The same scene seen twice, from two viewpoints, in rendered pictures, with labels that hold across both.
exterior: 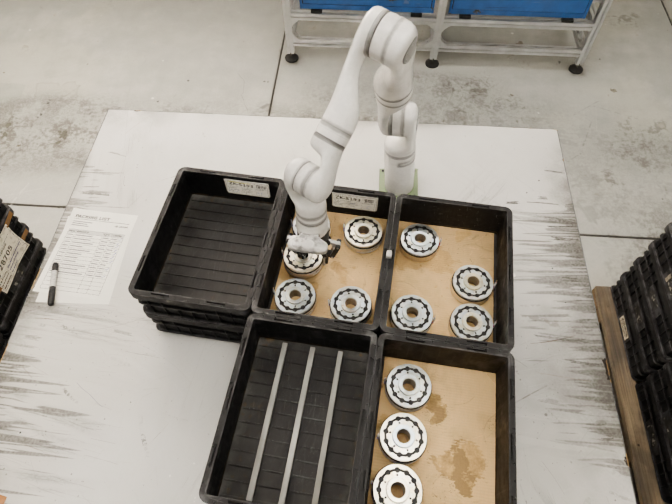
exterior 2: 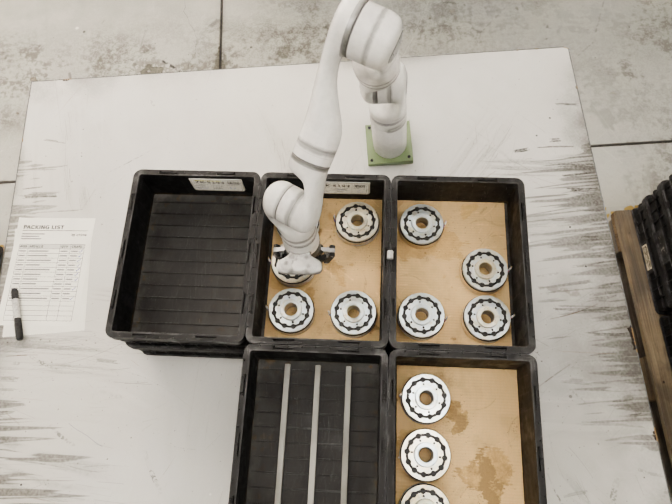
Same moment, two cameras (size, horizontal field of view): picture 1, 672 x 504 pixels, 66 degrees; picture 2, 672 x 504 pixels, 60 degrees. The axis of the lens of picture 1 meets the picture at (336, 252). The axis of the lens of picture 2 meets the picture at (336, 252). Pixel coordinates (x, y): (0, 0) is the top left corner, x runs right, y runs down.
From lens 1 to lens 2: 28 cm
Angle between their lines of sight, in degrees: 12
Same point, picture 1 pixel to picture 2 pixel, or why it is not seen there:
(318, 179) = (304, 211)
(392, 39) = (373, 42)
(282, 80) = not seen: outside the picture
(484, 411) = (507, 413)
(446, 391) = (466, 396)
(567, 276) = (587, 235)
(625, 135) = (644, 12)
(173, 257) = (147, 276)
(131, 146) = (69, 129)
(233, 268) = (217, 281)
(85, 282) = (52, 307)
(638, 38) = not seen: outside the picture
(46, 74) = not seen: outside the picture
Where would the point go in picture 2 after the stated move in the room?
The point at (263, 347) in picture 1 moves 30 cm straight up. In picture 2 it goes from (264, 371) to (238, 345)
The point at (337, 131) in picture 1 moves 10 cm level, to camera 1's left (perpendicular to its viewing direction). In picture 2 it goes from (319, 154) to (259, 162)
